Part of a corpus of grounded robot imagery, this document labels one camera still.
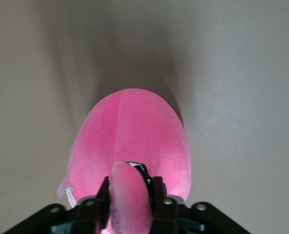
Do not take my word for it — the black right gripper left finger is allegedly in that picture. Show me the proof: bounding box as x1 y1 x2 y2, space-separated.
2 176 111 234

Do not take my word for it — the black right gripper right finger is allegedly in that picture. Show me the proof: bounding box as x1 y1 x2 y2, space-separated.
154 175 249 234

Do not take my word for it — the pink plush toy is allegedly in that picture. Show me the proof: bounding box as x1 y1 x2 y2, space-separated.
54 89 193 234

